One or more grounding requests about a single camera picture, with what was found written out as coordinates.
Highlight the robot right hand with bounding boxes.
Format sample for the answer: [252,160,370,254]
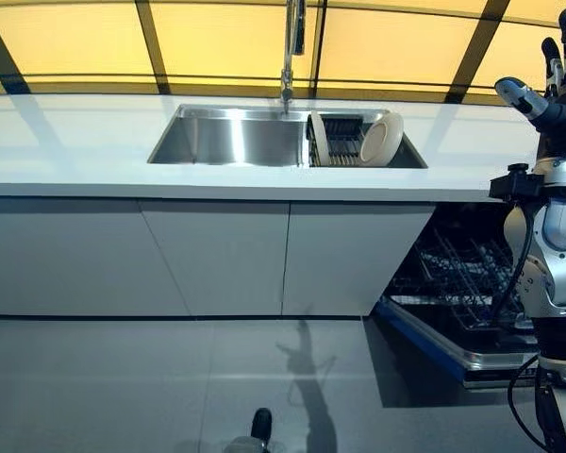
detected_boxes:
[493,7,566,159]

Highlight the cream ceramic plate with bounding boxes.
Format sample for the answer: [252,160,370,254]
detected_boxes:
[309,109,333,167]
[359,111,405,167]

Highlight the dishwasher door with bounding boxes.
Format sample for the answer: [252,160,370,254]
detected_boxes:
[375,293,551,391]

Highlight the black dish rack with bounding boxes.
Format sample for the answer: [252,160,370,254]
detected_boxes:
[306,112,393,168]

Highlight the white cabinet door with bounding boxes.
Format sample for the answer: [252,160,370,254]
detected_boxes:
[139,200,291,316]
[282,202,437,317]
[0,197,191,317]

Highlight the chrome kitchen faucet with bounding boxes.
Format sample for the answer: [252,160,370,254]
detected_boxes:
[280,0,308,113]

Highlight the stainless steel sink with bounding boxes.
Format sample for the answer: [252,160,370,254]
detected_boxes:
[146,104,429,170]

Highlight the black robot left foot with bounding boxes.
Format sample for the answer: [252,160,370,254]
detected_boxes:
[250,407,274,441]

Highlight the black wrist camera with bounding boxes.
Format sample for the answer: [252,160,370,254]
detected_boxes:
[489,162,543,203]

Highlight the black wire dishwasher rack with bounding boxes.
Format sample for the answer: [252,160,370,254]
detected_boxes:
[390,225,530,332]

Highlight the yellow backlit window wall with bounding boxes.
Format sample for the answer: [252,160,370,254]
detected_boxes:
[0,0,566,104]

